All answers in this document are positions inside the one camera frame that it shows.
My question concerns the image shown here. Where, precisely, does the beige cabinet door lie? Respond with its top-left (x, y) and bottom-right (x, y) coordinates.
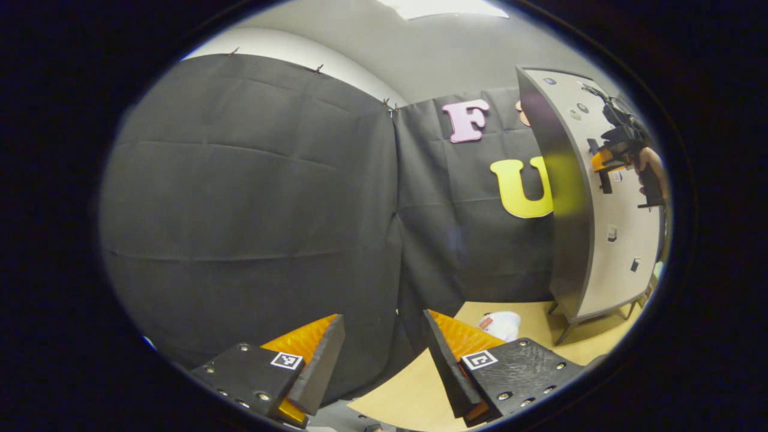
top-left (531, 69), bottom-right (664, 319)

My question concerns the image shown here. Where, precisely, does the large ceiling light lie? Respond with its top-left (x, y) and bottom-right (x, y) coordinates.
top-left (378, 0), bottom-right (511, 20)

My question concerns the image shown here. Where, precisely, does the dark grey cabinet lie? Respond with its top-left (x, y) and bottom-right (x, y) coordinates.
top-left (516, 66), bottom-right (667, 346)

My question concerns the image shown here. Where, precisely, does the black backdrop cloth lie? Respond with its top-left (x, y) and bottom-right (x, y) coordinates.
top-left (99, 53), bottom-right (556, 403)

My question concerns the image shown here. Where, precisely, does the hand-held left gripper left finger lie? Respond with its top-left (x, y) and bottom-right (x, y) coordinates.
top-left (191, 314), bottom-right (347, 429)

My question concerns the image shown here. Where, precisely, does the white plush toy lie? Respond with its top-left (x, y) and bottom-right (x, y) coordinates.
top-left (478, 311), bottom-right (521, 343)

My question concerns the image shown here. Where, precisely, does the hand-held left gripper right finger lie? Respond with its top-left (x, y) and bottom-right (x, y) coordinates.
top-left (423, 309), bottom-right (586, 428)

